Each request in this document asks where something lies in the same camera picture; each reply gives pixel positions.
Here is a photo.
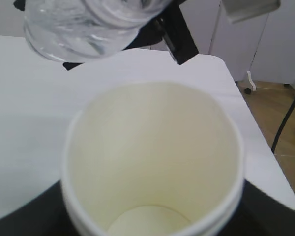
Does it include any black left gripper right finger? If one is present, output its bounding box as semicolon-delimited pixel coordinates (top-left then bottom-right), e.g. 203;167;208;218
221;180;295;236

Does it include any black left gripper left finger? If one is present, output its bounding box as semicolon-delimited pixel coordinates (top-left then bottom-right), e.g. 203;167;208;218
0;182;75;236

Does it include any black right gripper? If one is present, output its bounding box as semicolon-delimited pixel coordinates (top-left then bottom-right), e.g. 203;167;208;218
13;0;200;71

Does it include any clear water bottle green label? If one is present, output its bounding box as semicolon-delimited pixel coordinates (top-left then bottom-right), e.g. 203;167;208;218
24;0;170;63

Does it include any white paper cup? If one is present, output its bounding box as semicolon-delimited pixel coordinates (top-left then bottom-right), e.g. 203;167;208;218
60;82;246;236

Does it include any white rolling partition stand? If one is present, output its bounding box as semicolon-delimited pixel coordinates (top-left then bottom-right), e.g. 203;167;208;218
209;0;295;84

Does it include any black floor cable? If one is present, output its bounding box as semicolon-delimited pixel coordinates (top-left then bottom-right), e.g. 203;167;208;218
271;76;295;155

